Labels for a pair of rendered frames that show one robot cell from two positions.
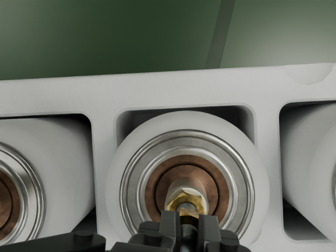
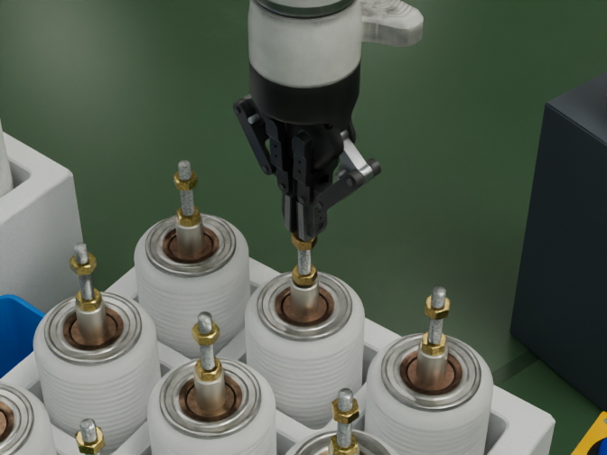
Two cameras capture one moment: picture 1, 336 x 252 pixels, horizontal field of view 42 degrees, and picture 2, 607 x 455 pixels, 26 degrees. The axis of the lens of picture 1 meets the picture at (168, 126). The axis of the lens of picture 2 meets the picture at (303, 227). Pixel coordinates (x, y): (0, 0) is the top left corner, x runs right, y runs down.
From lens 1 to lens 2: 0.92 m
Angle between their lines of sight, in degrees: 47
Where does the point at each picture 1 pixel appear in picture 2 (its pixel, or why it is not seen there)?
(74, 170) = (244, 291)
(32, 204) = (219, 259)
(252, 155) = (359, 313)
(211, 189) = (321, 311)
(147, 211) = (276, 298)
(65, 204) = (232, 278)
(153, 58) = not seen: hidden behind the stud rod
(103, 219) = (225, 352)
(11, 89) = not seen: hidden behind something
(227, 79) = (383, 333)
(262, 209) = (340, 338)
